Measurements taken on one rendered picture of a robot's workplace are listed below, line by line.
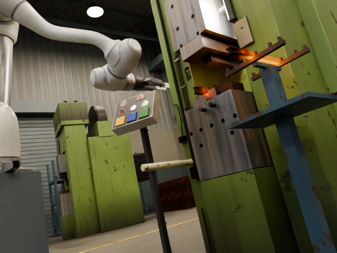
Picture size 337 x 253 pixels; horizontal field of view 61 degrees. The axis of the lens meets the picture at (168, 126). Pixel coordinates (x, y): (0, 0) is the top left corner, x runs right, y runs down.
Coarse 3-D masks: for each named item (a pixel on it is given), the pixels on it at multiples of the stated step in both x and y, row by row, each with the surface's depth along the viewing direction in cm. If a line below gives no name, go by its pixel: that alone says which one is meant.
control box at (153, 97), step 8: (136, 96) 218; (144, 96) 213; (152, 96) 208; (120, 104) 221; (128, 104) 216; (136, 104) 212; (152, 104) 203; (128, 112) 210; (152, 112) 197; (136, 120) 200; (144, 120) 199; (152, 120) 198; (112, 128) 208; (120, 128) 206; (128, 128) 205; (136, 128) 205
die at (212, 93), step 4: (216, 88) 175; (212, 92) 176; (200, 96) 183; (204, 96) 181; (208, 96) 178; (212, 96) 176; (196, 100) 186; (200, 100) 183; (204, 100) 181; (196, 104) 186
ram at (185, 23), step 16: (176, 0) 200; (192, 0) 188; (208, 0) 193; (176, 16) 200; (192, 16) 189; (208, 16) 186; (224, 16) 200; (176, 32) 200; (192, 32) 188; (208, 32) 184; (224, 32) 193; (176, 48) 200
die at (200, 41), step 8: (192, 40) 188; (200, 40) 183; (208, 40) 187; (216, 40) 193; (184, 48) 194; (192, 48) 188; (200, 48) 183; (208, 48) 185; (216, 48) 190; (224, 48) 196; (184, 56) 194; (192, 56) 191; (200, 56) 193; (232, 56) 204; (200, 64) 206
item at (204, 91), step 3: (195, 87) 174; (198, 87) 175; (201, 87) 177; (204, 87) 179; (195, 90) 173; (198, 90) 175; (201, 90) 177; (204, 90) 179; (207, 90) 178; (195, 93) 173; (198, 93) 174; (201, 93) 175; (204, 93) 177
